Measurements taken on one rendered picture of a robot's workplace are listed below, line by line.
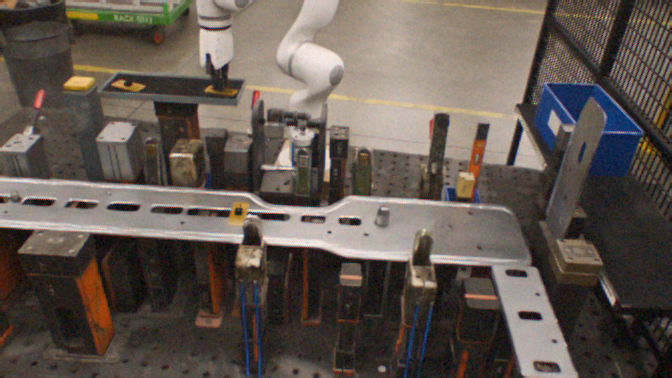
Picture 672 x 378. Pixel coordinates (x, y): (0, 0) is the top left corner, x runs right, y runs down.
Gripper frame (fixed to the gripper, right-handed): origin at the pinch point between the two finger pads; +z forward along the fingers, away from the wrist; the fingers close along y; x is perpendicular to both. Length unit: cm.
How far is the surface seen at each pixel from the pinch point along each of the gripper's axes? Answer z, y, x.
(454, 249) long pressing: 19, 23, 68
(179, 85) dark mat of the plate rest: 2.7, 1.0, -12.1
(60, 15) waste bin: 56, -164, -204
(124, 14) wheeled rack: 92, -276, -243
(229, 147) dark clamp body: 11.0, 13.4, 8.6
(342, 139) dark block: 7.2, 5.1, 36.0
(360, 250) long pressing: 19, 31, 49
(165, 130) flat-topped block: 14.3, 6.6, -14.7
